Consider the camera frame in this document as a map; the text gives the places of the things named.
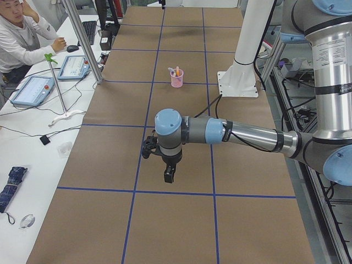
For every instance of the small black puck device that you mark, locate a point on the small black puck device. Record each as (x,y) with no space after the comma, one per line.
(45,139)

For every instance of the blue teach pendant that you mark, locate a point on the blue teach pendant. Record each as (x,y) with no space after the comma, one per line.
(34,91)
(73,68)

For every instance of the black computer mouse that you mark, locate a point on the black computer mouse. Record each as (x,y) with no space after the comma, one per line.
(72,48)

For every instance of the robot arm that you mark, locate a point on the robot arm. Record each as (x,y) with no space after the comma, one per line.
(326,26)

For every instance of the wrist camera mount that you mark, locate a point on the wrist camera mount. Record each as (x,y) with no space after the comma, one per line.
(150,146)

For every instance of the green clamp stand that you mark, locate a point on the green clamp stand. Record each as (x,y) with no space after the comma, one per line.
(66,114)

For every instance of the black keyboard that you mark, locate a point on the black keyboard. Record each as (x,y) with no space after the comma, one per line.
(90,30)

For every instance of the black computer monitor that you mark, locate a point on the black computer monitor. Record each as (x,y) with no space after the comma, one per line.
(109,12)

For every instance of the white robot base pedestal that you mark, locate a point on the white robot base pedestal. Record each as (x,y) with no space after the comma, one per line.
(239,80)

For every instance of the person in white hoodie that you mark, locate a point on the person in white hoodie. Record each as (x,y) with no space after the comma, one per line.
(25,39)

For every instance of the far blue teach pendant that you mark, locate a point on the far blue teach pendant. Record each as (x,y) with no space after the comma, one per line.
(73,68)

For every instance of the black box with label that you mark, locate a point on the black box with label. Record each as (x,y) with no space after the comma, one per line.
(106,40)

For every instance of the near blue teach pendant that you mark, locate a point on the near blue teach pendant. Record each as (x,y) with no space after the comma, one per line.
(34,91)

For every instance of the clear plastic cup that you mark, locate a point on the clear plastic cup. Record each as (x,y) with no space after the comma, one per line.
(64,149)

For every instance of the folded blue umbrella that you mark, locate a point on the folded blue umbrella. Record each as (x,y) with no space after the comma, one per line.
(15,178)

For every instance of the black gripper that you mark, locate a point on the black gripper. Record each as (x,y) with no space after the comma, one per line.
(171,160)

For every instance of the aluminium frame post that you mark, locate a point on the aluminium frame post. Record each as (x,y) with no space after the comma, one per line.
(77,25)

